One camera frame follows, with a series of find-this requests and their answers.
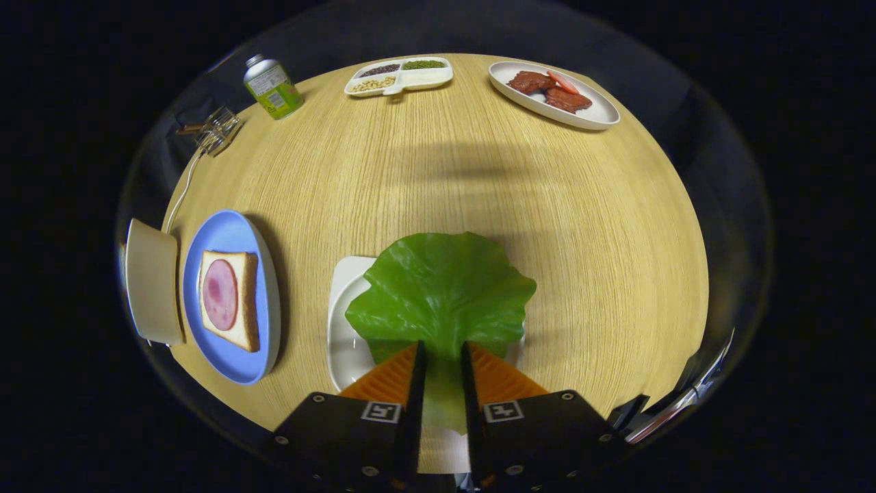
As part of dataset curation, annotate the white toaster cable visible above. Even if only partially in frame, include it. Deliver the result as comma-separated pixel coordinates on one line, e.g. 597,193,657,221
163,147,206,233

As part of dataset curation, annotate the green lettuce leaf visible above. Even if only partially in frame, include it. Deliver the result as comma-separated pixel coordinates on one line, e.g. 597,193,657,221
344,231,538,435

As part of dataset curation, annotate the white bread slice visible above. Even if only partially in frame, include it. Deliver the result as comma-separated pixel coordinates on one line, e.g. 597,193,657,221
198,250,261,353

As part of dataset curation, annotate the white toaster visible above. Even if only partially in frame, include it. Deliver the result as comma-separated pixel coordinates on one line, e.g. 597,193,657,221
125,218,185,346

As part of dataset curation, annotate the pink ham slice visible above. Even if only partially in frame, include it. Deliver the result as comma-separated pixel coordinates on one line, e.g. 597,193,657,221
203,259,239,331

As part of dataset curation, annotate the brown meat slice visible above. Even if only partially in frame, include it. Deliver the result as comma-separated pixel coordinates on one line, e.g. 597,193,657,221
506,71,556,95
544,87,593,114

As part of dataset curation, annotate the green label metal bottle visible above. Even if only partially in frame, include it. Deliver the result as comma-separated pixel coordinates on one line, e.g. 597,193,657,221
244,54,305,121

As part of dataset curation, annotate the metal wire basket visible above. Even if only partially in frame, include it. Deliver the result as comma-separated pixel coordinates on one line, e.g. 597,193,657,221
194,105,244,158

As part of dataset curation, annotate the white oval plate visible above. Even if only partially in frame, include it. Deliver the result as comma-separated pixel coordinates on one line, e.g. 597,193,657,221
488,61,621,131

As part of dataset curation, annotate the white divided dish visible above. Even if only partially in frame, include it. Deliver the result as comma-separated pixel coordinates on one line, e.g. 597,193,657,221
344,56,454,98

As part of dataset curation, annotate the blue round plate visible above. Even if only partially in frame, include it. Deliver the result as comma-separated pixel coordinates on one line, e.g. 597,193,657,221
182,209,282,386

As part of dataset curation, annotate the white square plate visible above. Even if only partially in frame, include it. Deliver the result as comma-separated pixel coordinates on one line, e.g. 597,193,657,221
326,255,528,394

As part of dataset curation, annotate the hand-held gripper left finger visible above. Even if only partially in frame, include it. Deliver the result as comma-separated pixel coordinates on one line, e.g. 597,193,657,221
263,341,428,493

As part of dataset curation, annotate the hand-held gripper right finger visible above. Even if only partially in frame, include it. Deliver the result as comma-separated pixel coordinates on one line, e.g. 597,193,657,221
460,341,634,493

